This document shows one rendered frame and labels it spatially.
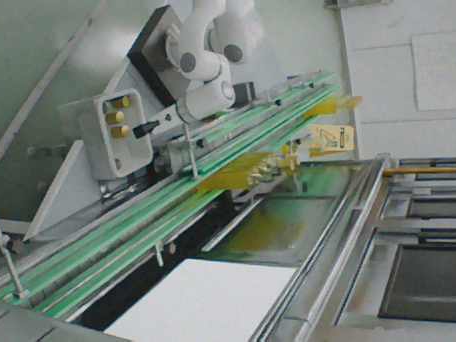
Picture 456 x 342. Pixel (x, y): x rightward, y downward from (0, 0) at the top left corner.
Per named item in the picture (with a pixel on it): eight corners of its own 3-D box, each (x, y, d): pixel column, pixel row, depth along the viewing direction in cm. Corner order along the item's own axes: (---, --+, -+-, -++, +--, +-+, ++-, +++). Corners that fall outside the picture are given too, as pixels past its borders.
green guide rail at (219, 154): (181, 173, 133) (203, 172, 129) (181, 169, 133) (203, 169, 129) (329, 85, 277) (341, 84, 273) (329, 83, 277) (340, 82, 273)
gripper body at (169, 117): (184, 126, 106) (153, 141, 112) (205, 116, 114) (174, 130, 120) (172, 98, 104) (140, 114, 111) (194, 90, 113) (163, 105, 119)
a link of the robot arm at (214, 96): (207, 44, 100) (229, 50, 108) (174, 62, 106) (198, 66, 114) (224, 103, 99) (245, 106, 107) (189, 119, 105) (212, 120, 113)
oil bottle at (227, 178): (197, 190, 141) (256, 190, 131) (193, 173, 140) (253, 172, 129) (205, 184, 146) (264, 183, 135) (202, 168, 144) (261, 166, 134)
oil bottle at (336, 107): (303, 116, 232) (354, 112, 218) (301, 106, 231) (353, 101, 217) (306, 114, 237) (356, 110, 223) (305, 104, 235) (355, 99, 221)
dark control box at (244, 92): (231, 103, 190) (249, 101, 186) (228, 85, 187) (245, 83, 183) (240, 100, 196) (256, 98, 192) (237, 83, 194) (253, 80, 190)
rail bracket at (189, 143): (174, 181, 130) (209, 180, 124) (162, 126, 125) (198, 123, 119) (179, 178, 132) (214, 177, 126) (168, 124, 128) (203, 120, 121)
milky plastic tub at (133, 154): (94, 180, 119) (117, 180, 115) (74, 102, 113) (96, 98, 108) (133, 161, 133) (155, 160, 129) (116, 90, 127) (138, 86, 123)
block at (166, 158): (154, 176, 133) (172, 175, 129) (147, 146, 130) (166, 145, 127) (161, 172, 136) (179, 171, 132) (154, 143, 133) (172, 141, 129)
